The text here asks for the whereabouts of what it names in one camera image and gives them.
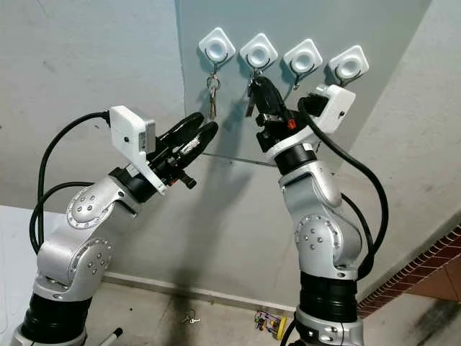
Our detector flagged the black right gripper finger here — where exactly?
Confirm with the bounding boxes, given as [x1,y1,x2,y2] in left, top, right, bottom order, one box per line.
[251,80,274,125]
[255,75,290,124]

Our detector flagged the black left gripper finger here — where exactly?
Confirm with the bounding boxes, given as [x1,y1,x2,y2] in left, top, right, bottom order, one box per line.
[162,112,204,149]
[175,121,220,164]

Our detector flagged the black-headed key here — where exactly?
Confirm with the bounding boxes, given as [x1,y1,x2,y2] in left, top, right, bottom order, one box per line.
[245,72,261,118]

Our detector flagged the small silver keys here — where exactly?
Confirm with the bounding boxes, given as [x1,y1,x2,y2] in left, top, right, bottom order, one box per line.
[182,309,202,326]

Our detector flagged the white baseboard strip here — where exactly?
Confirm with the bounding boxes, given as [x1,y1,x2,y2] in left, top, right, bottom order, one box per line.
[104,272,300,315]

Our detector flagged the white rod with black tip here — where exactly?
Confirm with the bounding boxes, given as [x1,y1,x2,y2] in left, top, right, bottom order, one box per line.
[94,328,125,346]

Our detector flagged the white table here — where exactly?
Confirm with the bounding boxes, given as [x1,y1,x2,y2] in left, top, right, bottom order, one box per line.
[0,205,63,346]

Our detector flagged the red brick ledge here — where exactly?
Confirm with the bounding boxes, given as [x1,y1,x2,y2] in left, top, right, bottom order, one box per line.
[357,225,461,319]

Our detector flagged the silver key with ring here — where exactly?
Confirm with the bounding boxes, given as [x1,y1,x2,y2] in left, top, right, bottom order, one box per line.
[205,68,222,120]

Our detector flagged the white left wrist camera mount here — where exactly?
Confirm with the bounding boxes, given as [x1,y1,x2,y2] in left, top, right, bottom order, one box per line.
[108,106,166,197]

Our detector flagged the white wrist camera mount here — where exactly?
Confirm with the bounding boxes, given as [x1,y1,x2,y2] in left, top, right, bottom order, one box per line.
[108,106,166,197]
[263,84,357,164]

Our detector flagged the white square wall hook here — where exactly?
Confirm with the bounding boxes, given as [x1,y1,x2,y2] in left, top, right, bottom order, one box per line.
[198,27,237,73]
[328,45,370,86]
[282,38,323,90]
[239,32,279,74]

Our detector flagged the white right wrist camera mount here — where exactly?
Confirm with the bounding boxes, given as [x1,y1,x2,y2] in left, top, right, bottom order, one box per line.
[263,84,357,164]

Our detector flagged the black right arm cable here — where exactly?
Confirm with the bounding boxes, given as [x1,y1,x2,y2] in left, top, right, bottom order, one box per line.
[299,97,390,282]

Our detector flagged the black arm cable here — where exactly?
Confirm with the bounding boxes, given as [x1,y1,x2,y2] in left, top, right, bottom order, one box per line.
[29,110,113,254]
[299,97,390,282]

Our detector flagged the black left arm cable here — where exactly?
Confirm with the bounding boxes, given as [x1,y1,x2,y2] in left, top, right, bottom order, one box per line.
[29,110,113,254]

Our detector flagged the yellow keychain bunch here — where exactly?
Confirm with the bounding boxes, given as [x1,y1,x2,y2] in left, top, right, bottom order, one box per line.
[254,310,289,340]

